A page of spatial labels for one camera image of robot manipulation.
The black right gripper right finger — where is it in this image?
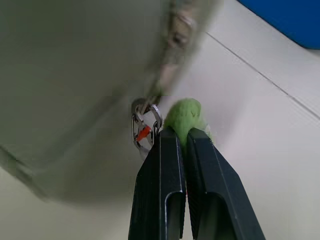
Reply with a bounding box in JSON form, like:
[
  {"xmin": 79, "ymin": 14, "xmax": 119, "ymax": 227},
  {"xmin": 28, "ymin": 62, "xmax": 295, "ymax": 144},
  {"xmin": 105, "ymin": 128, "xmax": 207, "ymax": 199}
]
[{"xmin": 186, "ymin": 127, "xmax": 266, "ymax": 240}]

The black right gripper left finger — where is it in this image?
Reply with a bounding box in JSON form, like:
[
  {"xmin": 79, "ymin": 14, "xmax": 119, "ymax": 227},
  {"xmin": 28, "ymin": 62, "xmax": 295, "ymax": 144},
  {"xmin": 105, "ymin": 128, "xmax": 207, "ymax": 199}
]
[{"xmin": 127, "ymin": 127, "xmax": 187, "ymax": 240}]

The green plush keychain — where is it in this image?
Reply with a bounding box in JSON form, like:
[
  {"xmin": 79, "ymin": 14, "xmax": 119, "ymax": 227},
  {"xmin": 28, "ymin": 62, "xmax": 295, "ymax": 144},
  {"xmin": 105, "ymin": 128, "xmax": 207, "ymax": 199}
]
[{"xmin": 130, "ymin": 98, "xmax": 215, "ymax": 156}]

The green zipper pouch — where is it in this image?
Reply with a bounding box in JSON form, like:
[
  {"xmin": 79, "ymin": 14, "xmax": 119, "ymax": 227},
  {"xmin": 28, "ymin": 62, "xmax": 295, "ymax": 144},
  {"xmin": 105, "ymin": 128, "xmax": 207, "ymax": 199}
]
[{"xmin": 0, "ymin": 0, "xmax": 217, "ymax": 204}]

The blue object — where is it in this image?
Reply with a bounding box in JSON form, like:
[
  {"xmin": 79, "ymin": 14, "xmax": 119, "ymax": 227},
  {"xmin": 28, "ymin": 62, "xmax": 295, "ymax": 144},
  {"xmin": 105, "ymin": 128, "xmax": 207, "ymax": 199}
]
[{"xmin": 236, "ymin": 0, "xmax": 320, "ymax": 50}]

